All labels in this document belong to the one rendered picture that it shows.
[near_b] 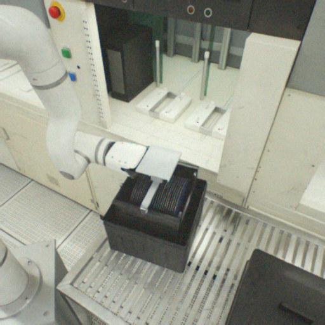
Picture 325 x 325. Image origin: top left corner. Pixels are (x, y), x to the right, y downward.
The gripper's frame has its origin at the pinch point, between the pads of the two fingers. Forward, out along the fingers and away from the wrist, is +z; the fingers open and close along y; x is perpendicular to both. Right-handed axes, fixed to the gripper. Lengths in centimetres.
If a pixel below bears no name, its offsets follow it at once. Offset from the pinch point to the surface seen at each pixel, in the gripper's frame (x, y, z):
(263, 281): -22.9, 12.0, 36.3
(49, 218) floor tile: -109, -27, -92
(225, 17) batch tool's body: 33.8, -25.6, 9.1
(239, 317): -23.1, 23.6, 31.4
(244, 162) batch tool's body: -7.3, -18.5, 23.7
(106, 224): -17.3, 13.6, -12.0
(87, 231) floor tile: -109, -27, -61
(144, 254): -28.4, 13.5, 0.1
